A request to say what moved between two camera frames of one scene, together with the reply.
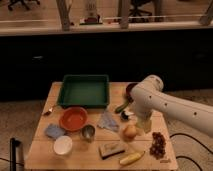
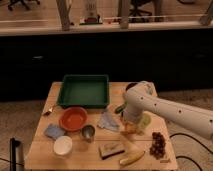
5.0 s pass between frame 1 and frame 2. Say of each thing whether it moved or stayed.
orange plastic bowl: stayed
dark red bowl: stayed
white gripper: moved
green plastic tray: stayed
